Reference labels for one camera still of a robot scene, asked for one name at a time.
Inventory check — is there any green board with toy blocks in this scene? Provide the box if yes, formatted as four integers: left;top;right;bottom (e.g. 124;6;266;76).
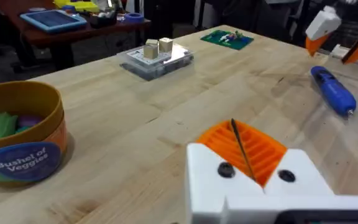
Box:
200;29;255;51

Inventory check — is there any blue electric screwdriver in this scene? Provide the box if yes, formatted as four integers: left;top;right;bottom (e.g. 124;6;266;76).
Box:
310;65;358;119

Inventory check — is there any dark brown side table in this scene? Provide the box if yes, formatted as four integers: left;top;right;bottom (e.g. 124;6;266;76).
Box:
0;0;152;73

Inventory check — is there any white orange left gripper right finger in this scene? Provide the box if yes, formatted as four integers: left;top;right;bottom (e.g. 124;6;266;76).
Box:
231;119;336;196

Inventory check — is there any blue flat tray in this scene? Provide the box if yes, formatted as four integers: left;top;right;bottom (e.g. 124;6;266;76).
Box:
19;9;88;34

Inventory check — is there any blue tape roll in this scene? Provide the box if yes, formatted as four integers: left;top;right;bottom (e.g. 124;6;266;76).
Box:
123;12;145;24

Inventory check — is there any brown tub with toy vegetables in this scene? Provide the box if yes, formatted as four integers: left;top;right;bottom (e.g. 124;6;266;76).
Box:
0;80;68;188

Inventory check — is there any pale wooden cube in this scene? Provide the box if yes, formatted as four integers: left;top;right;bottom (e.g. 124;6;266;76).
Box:
158;37;174;54
142;39;160;60

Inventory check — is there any yellow box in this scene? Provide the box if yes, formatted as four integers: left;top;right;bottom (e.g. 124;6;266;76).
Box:
53;0;101;14

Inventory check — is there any white orange left gripper left finger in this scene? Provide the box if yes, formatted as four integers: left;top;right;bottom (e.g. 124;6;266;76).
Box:
185;119;265;224

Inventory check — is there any clear plastic box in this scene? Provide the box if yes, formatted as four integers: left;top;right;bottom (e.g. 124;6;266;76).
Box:
117;42;196;82

